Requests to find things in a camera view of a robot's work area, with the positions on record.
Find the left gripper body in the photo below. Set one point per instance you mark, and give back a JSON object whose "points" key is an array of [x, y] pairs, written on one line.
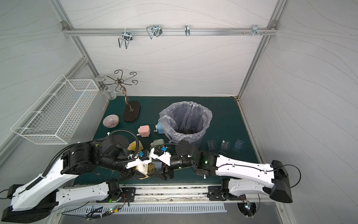
{"points": [[130, 170]]}

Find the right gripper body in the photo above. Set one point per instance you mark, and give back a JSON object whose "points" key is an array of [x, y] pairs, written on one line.
{"points": [[167, 169]]}

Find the yellow pencil sharpener front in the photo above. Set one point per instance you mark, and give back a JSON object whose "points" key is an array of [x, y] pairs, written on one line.
{"points": [[142, 171]]}

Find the green pencil sharpener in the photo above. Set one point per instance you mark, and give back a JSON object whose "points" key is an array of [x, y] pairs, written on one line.
{"points": [[157, 142]]}

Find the blue pencil sharpener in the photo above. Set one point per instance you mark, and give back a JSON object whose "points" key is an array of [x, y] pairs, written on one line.
{"points": [[159, 129]]}

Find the pink pencil sharpener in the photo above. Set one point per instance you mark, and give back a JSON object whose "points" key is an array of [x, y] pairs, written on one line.
{"points": [[144, 131]]}

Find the clear sharpener tray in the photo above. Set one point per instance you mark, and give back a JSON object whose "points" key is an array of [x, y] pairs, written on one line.
{"points": [[225, 146], [211, 145]]}

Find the blue tinted sharpener tray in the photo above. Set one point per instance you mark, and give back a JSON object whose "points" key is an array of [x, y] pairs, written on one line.
{"points": [[239, 144]]}

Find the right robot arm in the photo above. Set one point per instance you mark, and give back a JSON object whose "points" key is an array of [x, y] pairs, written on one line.
{"points": [[239, 177]]}

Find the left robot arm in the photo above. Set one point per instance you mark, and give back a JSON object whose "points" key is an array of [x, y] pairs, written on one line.
{"points": [[47, 193]]}

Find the grey trash bin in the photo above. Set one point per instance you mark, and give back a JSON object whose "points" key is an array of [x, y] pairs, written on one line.
{"points": [[196, 143]]}

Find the clear plastic bin liner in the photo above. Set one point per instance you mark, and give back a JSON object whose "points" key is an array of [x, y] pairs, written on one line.
{"points": [[185, 120]]}

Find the pink patterned bowl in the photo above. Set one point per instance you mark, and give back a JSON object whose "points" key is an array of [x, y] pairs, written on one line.
{"points": [[111, 121]]}

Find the bronze mug tree stand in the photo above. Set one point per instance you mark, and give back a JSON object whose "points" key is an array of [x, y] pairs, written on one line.
{"points": [[132, 108]]}

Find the green mat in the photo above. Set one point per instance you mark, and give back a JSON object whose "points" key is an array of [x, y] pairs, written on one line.
{"points": [[226, 124]]}

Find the clear glass cup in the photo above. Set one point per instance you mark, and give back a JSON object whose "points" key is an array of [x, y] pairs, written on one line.
{"points": [[107, 91]]}

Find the metal hook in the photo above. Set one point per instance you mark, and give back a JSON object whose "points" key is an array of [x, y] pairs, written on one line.
{"points": [[125, 39], [187, 30], [154, 31], [255, 32]]}

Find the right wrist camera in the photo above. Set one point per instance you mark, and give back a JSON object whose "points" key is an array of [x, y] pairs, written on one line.
{"points": [[162, 154]]}

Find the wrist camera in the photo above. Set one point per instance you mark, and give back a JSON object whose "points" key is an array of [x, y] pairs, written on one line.
{"points": [[162, 154], [143, 159]]}

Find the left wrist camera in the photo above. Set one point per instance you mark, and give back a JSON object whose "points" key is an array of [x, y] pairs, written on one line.
{"points": [[143, 159]]}

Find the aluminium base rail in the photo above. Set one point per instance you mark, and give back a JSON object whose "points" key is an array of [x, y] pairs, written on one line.
{"points": [[192, 193]]}

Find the white wire basket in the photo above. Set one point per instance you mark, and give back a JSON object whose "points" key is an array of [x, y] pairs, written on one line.
{"points": [[55, 116]]}

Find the aluminium top rail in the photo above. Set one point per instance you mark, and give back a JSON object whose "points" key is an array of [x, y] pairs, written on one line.
{"points": [[69, 31]]}

